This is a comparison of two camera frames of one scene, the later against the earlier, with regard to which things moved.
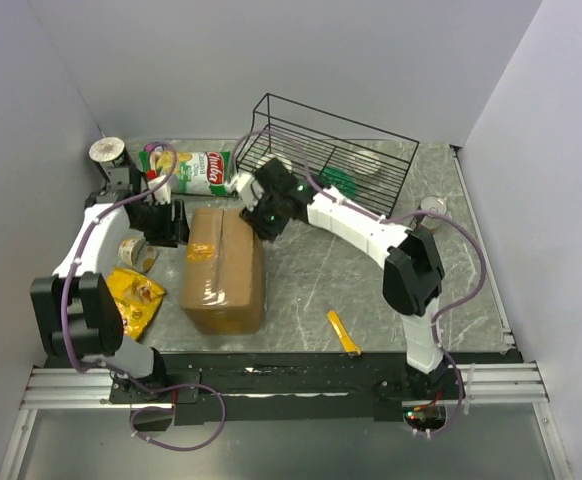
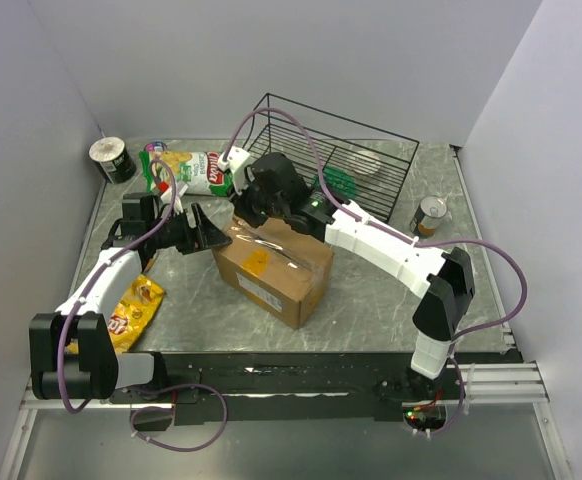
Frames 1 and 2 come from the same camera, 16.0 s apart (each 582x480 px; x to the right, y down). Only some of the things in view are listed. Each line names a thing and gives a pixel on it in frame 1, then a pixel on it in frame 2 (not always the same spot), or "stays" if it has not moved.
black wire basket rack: (366, 165) stays
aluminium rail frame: (488, 384) stays
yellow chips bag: (137, 297) stays
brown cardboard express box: (224, 273) → (275, 267)
